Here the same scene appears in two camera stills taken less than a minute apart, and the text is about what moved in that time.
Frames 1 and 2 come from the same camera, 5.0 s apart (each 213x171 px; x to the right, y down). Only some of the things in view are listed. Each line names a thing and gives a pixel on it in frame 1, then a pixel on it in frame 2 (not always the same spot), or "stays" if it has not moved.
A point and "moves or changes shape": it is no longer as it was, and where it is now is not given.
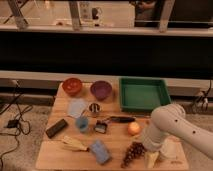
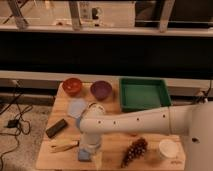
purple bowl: (101, 89) stays
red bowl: (72, 86) stays
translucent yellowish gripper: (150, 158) to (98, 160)
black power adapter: (12, 123) stays
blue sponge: (100, 151) moves or changes shape
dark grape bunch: (136, 150) stays
